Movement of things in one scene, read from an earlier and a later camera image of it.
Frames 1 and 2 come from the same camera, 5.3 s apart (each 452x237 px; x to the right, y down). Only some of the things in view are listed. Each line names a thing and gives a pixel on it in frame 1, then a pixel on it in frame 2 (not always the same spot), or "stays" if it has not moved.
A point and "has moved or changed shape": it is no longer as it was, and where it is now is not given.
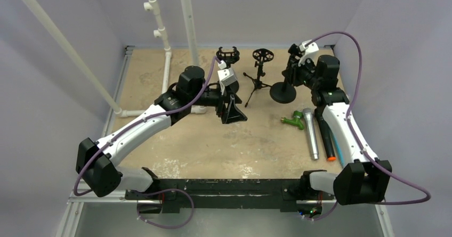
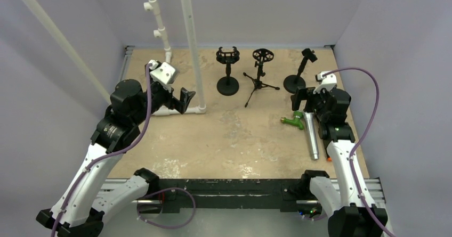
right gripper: x=292 y=71 to x=307 y=99
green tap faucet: x=296 y=120 stays
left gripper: x=232 y=113 to x=172 y=102
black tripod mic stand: x=260 y=56 stays
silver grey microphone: x=311 y=129 stays
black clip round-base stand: x=283 y=92 has moved or changed shape
